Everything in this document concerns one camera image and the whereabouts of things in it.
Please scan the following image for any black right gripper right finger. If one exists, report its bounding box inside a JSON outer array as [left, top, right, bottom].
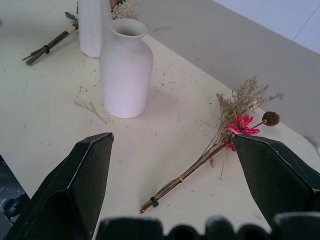
[[231, 134, 320, 230]]

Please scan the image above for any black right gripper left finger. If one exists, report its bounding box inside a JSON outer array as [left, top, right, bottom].
[[5, 132, 115, 240]]

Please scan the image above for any white round-mouth ceramic vase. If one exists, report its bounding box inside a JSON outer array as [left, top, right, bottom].
[[99, 18, 154, 119]]

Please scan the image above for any tall white ribbed vase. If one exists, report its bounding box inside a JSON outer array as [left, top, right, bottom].
[[77, 0, 113, 59]]

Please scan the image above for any dried bouquet with red flower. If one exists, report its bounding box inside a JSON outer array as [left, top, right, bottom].
[[139, 74, 287, 216]]

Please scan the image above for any dried twig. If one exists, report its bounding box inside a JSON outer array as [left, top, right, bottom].
[[73, 99, 108, 125]]

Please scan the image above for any dried bouquet with tan wrap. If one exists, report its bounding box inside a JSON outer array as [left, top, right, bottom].
[[21, 0, 140, 67]]

